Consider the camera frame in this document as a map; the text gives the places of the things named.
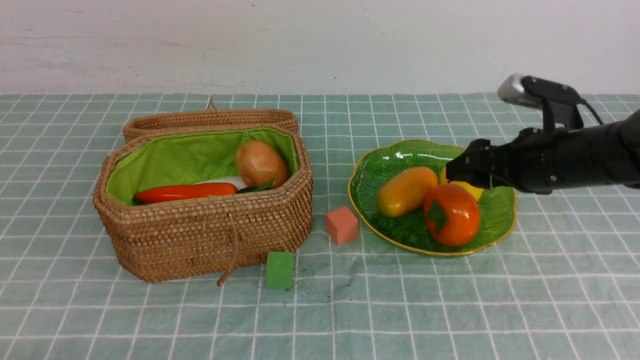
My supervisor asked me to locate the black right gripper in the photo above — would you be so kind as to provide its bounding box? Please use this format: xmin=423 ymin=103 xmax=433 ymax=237
xmin=445 ymin=127 xmax=570 ymax=195

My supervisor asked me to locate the yellow plastic lemon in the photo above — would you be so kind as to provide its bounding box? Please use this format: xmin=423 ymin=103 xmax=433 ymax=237
xmin=439 ymin=166 xmax=485 ymax=201

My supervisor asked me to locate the orange plastic persimmon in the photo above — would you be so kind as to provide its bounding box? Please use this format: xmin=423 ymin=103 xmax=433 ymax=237
xmin=423 ymin=183 xmax=482 ymax=248

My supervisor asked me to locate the orange yellow plastic mango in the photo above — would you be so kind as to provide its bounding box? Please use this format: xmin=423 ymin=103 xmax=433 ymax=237
xmin=377 ymin=166 xmax=439 ymax=218

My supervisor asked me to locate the brown plastic potato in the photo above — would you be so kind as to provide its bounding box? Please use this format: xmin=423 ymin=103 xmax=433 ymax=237
xmin=235 ymin=140 xmax=290 ymax=189

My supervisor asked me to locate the white plastic radish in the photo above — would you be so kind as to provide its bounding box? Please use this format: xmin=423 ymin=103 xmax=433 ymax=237
xmin=195 ymin=175 xmax=247 ymax=191

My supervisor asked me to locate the red orange plastic pepper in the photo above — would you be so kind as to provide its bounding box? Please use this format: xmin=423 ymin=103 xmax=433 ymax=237
xmin=133 ymin=180 xmax=275 ymax=205

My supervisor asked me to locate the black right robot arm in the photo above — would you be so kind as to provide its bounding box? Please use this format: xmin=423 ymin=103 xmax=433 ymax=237
xmin=445 ymin=112 xmax=640 ymax=195

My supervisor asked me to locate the green glass leaf plate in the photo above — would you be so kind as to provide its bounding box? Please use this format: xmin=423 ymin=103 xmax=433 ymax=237
xmin=347 ymin=139 xmax=518 ymax=257

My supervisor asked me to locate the pink foam cube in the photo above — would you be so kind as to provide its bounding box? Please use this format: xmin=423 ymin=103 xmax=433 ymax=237
xmin=326 ymin=206 xmax=360 ymax=246

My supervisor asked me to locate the green foam cube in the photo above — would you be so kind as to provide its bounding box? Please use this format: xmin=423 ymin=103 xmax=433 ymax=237
xmin=265 ymin=251 xmax=295 ymax=290

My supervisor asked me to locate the woven wicker basket lid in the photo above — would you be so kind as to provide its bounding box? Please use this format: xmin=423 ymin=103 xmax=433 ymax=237
xmin=122 ymin=96 xmax=299 ymax=142

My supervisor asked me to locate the woven wicker basket green lining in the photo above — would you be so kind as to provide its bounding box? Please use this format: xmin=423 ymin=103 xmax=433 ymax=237
xmin=93 ymin=124 xmax=315 ymax=285

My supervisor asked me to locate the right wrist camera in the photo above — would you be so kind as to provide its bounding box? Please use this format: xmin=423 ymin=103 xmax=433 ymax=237
xmin=497 ymin=73 xmax=604 ymax=132

